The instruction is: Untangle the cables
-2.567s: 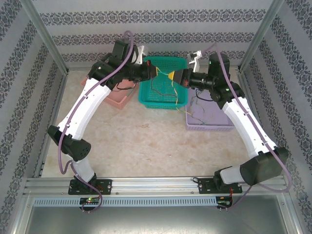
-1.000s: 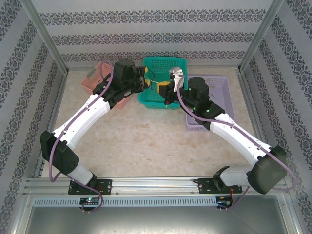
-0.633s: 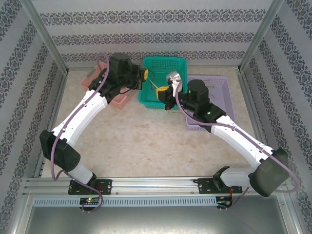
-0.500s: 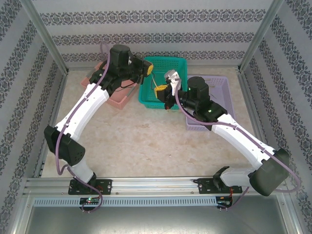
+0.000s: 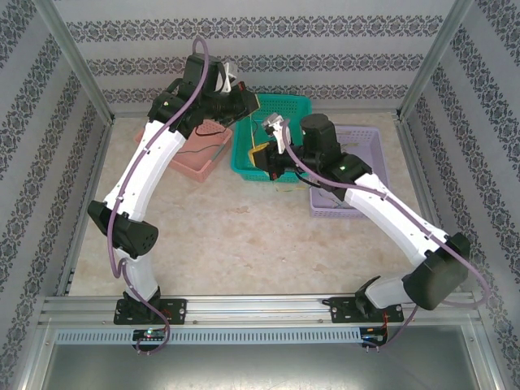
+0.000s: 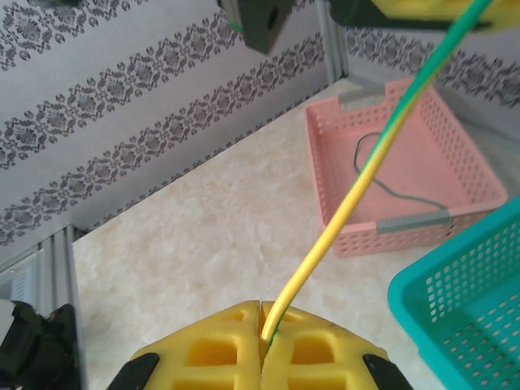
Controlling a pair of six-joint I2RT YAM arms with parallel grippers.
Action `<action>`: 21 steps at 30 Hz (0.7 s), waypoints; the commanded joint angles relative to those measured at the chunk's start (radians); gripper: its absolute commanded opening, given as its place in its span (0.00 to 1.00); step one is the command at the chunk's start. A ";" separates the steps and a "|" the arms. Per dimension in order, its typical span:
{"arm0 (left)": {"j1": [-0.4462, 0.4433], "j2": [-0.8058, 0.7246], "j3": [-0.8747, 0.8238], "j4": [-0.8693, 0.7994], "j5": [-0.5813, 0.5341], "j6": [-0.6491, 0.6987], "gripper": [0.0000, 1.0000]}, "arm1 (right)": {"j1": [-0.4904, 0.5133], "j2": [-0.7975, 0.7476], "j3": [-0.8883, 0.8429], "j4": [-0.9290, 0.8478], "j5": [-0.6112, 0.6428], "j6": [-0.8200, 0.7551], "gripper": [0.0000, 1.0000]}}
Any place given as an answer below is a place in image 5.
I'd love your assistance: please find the thin black wire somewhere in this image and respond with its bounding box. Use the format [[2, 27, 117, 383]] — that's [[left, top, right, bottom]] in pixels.
[[177, 145, 224, 157]]

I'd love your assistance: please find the aluminium side rail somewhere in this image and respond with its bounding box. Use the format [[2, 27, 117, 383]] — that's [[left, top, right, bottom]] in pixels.
[[396, 115, 462, 292]]

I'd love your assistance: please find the thin grey wire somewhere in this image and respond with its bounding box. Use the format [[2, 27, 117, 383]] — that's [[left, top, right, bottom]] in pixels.
[[319, 189, 358, 212]]

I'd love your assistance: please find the lavender perforated plastic basket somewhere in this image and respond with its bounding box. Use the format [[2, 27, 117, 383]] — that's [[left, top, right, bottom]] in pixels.
[[308, 124, 393, 219]]

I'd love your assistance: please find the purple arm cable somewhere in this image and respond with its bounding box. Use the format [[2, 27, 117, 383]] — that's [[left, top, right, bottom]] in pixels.
[[106, 36, 213, 357], [281, 119, 490, 353]]

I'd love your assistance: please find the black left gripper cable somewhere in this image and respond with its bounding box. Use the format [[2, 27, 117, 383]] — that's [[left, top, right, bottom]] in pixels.
[[193, 124, 229, 139]]

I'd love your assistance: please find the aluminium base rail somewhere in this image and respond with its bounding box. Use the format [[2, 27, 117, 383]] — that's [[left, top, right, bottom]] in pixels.
[[39, 292, 477, 326]]

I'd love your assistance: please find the pink perforated plastic basket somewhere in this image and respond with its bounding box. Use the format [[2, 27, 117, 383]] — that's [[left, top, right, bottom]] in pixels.
[[133, 117, 234, 184]]

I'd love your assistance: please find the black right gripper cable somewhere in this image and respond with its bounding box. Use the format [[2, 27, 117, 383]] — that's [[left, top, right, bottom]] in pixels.
[[291, 169, 323, 189]]

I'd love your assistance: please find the teal perforated plastic basket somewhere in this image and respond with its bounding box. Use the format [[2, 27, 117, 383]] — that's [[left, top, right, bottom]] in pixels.
[[230, 93, 314, 183]]

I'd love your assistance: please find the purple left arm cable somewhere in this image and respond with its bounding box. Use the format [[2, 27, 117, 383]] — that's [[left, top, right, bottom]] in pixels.
[[106, 36, 213, 357]]

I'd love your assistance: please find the grey slotted cable duct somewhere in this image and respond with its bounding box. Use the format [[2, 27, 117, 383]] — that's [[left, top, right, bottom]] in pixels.
[[54, 327, 363, 345]]

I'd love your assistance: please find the aluminium frame post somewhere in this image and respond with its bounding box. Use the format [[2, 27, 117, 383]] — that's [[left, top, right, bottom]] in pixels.
[[34, 0, 118, 123], [396, 0, 475, 119]]

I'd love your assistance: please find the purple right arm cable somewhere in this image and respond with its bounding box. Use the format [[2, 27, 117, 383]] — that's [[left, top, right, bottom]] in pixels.
[[281, 119, 490, 353]]

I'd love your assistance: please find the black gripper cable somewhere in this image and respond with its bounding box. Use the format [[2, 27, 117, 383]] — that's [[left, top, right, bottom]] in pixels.
[[193, 124, 229, 139], [291, 169, 323, 189]]

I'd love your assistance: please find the grey metal panel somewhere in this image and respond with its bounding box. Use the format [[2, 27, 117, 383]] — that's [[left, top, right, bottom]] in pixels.
[[40, 343, 499, 390]]

